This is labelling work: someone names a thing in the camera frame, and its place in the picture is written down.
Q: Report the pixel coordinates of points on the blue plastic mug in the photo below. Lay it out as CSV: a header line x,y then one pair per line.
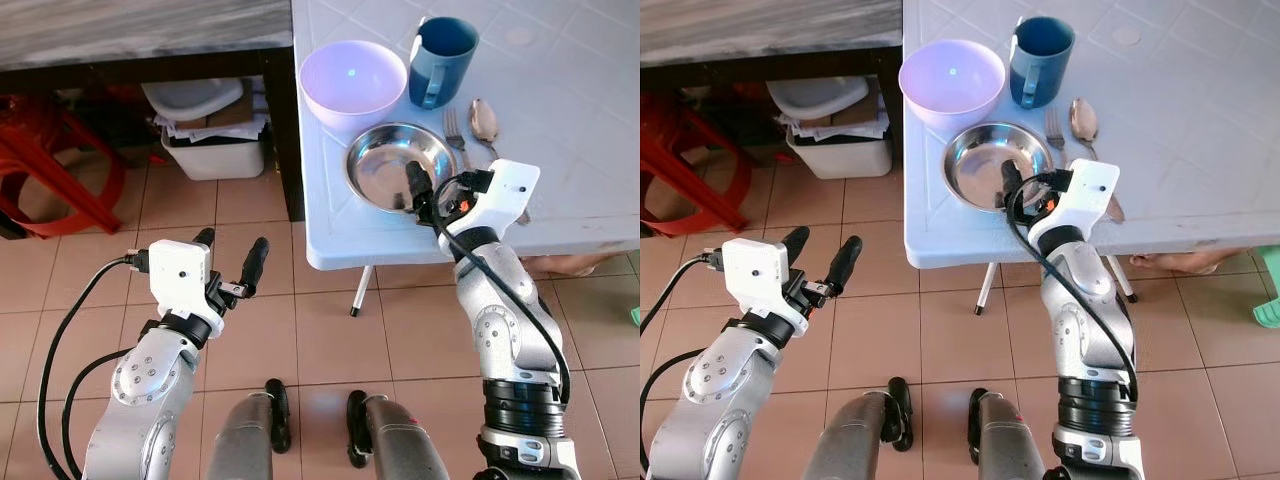
x,y
445,65
1045,65

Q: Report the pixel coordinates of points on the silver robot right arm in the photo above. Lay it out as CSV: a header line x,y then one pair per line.
x,y
505,330
1085,330

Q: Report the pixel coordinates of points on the black robot left foot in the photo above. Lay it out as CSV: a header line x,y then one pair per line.
x,y
279,415
899,412

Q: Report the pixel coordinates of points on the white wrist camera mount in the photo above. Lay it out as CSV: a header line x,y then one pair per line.
x,y
760,275
180,275
1085,195
505,195

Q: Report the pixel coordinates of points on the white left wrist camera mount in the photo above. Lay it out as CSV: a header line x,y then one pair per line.
x,y
760,275
180,275

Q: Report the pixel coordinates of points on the dark wooden marble-top counter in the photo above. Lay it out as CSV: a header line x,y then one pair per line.
x,y
770,35
130,35

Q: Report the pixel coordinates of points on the red plastic stool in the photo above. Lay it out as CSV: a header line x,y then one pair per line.
x,y
50,175
690,170

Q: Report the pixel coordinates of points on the metal fork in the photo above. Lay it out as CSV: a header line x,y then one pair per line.
x,y
455,130
1054,130

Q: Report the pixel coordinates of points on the grey robot left leg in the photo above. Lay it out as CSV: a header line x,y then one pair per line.
x,y
850,440
240,440

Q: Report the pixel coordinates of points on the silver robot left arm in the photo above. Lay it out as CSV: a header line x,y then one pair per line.
x,y
145,400
715,400

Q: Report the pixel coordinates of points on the black robot right foot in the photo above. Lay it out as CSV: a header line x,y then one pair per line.
x,y
977,425
358,430

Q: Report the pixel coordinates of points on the green plastic object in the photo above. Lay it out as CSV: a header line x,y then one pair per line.
x,y
1268,290

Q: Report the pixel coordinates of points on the white plastic storage bin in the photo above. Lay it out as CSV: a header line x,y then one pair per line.
x,y
840,158
215,158

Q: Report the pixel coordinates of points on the white plastic basin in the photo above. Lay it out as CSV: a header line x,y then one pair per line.
x,y
815,97
190,97

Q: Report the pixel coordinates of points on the person's bare foot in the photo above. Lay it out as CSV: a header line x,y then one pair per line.
x,y
565,263
1175,262

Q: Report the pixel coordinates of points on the white paper stack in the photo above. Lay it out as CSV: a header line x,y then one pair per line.
x,y
240,125
865,125

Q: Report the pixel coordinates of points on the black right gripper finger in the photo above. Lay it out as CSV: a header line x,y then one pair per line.
x,y
418,185
1013,183

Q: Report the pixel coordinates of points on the purple plastic bowl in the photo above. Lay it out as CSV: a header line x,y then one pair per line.
x,y
950,85
350,85

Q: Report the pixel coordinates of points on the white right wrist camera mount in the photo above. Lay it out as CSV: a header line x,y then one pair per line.
x,y
505,195
1085,195

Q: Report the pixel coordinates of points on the white plastic folding table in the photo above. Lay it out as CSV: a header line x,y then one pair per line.
x,y
570,120
1180,120

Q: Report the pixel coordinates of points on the metal spoon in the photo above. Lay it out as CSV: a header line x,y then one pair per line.
x,y
484,120
1083,118

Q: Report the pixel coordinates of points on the black robot foot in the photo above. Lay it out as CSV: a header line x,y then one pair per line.
x,y
977,425
358,430
279,415
899,412

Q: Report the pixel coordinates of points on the grey robot right leg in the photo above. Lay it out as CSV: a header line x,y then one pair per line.
x,y
405,445
1010,445

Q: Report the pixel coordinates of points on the grey robot leg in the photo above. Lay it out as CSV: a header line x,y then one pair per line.
x,y
240,440
1010,445
850,440
405,445

